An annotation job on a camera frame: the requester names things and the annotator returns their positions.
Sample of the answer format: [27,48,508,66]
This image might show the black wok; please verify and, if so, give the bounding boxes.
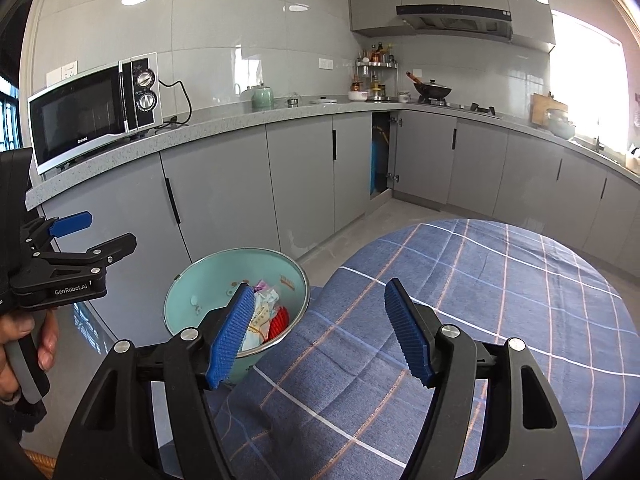
[405,70,453,101]

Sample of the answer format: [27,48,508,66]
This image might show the person's left hand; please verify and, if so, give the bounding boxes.
[0,309,59,401]

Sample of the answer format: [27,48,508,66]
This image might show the white wall socket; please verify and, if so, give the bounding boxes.
[45,59,80,86]

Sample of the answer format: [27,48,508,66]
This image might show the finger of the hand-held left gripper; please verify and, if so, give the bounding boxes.
[19,211,94,252]
[9,232,138,286]

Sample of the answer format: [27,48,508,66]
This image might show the white yellow food packet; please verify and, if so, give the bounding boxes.
[239,305,274,354]

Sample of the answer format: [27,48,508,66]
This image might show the teal cartoon print waste bin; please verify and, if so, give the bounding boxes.
[163,247,310,386]

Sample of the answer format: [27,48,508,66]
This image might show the teal ceramic jar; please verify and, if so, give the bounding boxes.
[251,83,275,111]

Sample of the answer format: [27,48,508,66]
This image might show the person's left forearm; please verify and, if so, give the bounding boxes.
[0,392,49,444]

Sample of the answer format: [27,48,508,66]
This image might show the blue plaid tablecloth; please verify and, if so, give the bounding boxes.
[204,218,627,480]

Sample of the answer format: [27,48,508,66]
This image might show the dark barred window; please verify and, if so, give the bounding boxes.
[0,74,21,154]

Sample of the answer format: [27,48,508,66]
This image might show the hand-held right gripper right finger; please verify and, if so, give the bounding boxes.
[383,277,584,480]

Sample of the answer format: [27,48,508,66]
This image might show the silver black microwave oven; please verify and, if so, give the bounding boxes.
[27,52,164,176]

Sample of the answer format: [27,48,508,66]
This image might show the brown wicker chair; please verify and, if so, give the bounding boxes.
[22,449,61,480]

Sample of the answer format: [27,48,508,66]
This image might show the black microwave power cable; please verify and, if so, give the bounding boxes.
[157,78,194,134]

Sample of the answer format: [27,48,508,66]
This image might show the bright kitchen window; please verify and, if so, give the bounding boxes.
[549,9,629,154]

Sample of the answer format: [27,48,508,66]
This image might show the grey kitchen counter cabinets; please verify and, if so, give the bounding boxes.
[25,97,640,343]

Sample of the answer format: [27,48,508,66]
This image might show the wooden cutting board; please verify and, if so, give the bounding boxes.
[530,92,569,129]

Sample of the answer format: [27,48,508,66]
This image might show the metal corner spice rack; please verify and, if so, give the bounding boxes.
[354,42,400,101]

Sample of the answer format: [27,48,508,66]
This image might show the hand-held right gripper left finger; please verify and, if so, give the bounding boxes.
[51,283,256,480]

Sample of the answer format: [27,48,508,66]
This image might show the black range hood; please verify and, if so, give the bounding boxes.
[396,4,515,41]

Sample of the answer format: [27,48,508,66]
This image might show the blue gas cylinder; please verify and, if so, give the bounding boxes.
[369,129,389,194]

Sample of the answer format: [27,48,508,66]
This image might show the gas stove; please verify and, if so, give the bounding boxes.
[414,97,504,119]

